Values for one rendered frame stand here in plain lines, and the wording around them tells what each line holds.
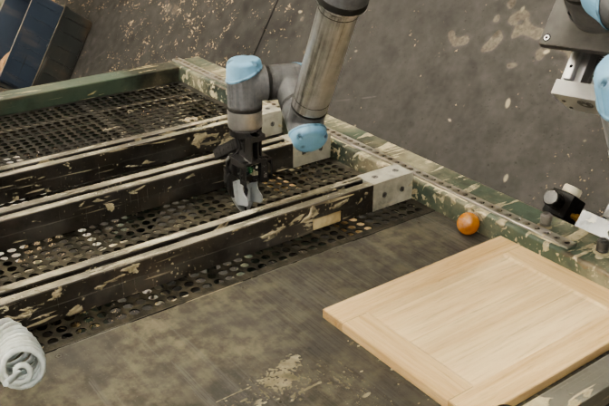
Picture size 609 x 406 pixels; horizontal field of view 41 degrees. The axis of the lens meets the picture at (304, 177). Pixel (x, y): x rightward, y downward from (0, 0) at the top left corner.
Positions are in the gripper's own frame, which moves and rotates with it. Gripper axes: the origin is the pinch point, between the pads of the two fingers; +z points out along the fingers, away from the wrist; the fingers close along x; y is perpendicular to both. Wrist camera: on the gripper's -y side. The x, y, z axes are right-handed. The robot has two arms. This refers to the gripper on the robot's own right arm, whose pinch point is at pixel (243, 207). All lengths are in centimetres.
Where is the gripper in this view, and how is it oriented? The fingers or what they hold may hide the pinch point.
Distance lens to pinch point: 188.2
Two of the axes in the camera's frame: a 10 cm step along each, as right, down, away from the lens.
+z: 0.0, 9.1, 4.1
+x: 8.1, -2.4, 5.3
